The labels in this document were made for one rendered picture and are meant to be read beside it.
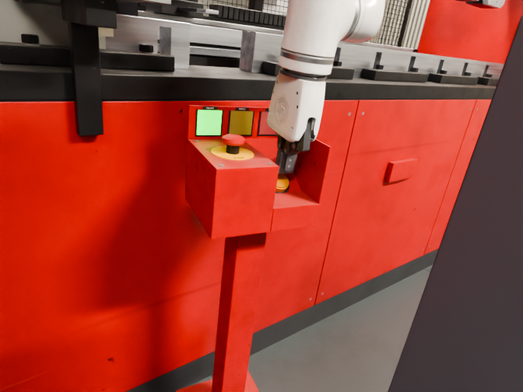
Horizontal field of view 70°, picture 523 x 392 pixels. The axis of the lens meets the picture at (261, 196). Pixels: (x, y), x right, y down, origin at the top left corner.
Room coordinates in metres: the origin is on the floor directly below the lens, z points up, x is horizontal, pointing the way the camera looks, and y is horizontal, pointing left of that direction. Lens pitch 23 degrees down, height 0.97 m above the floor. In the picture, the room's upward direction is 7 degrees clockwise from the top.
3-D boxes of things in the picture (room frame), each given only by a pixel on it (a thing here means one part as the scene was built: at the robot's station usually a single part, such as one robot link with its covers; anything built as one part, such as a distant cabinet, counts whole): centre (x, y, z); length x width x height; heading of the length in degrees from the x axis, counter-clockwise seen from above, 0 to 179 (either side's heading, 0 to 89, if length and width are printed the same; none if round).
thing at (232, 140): (0.60, 0.06, 0.79); 0.04 x 0.04 x 0.04
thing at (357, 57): (1.55, -0.56, 0.92); 1.68 x 0.06 x 0.10; 130
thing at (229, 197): (0.63, 0.02, 0.75); 0.20 x 0.16 x 0.18; 118
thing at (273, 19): (1.55, 0.08, 1.02); 0.44 x 0.06 x 0.04; 130
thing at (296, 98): (0.63, -0.04, 0.87); 0.10 x 0.07 x 0.11; 28
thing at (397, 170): (1.28, -0.48, 0.59); 0.15 x 0.02 x 0.07; 130
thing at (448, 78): (1.60, -0.71, 0.89); 0.30 x 0.05 x 0.03; 130
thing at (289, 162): (0.62, -0.04, 0.78); 0.03 x 0.03 x 0.07; 28
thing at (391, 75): (1.34, -0.40, 0.89); 0.30 x 0.05 x 0.03; 130
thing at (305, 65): (0.63, -0.04, 0.93); 0.09 x 0.08 x 0.03; 28
